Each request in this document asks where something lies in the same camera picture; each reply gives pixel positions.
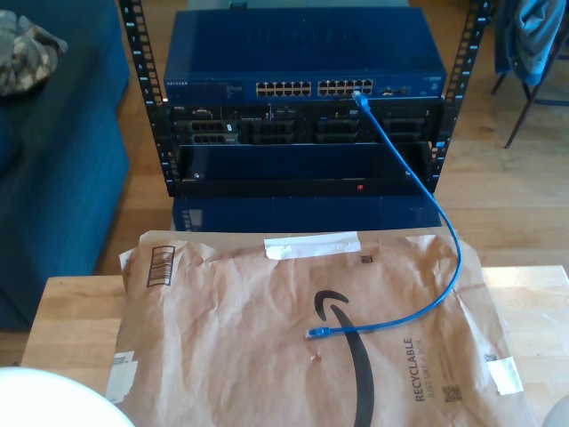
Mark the dark blue box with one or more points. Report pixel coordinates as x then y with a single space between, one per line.
293 213

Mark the black rack shelf unit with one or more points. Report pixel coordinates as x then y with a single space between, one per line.
293 162

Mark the black rack server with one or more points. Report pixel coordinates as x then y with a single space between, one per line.
298 129

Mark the brown paper mailer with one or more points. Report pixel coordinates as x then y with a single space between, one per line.
222 333

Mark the blue sofa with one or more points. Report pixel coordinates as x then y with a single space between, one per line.
66 178

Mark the dark metal chair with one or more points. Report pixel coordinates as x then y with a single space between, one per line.
522 118

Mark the camouflage cloth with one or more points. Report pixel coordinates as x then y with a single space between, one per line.
26 55

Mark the blue network switch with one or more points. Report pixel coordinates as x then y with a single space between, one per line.
302 44

